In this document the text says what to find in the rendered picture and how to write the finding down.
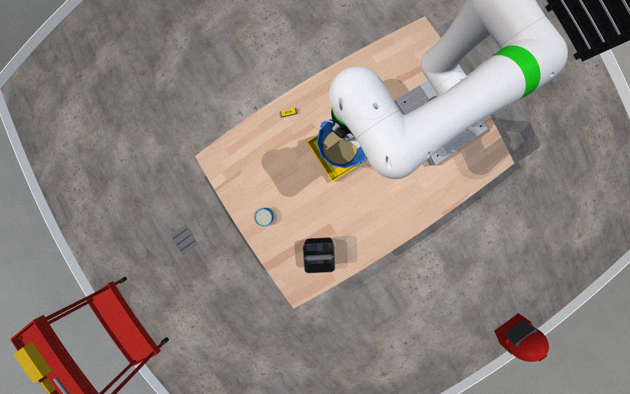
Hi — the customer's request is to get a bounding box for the yellow pocket level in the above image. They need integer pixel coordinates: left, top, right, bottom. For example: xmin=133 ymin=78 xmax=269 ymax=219
xmin=280 ymin=108 xmax=297 ymax=117

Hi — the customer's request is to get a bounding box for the blue and grey round tin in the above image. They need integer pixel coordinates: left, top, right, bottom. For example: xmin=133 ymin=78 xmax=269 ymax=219
xmin=255 ymin=208 xmax=274 ymax=227

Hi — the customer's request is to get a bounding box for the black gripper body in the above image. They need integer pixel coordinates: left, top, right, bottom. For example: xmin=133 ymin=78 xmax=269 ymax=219
xmin=331 ymin=109 xmax=354 ymax=138

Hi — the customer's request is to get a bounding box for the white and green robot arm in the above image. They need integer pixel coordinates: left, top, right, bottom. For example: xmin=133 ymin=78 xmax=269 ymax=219
xmin=329 ymin=0 xmax=568 ymax=179

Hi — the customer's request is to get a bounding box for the yellow rectangular tray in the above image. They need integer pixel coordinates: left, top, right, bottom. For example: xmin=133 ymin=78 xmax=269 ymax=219
xmin=306 ymin=134 xmax=361 ymax=182

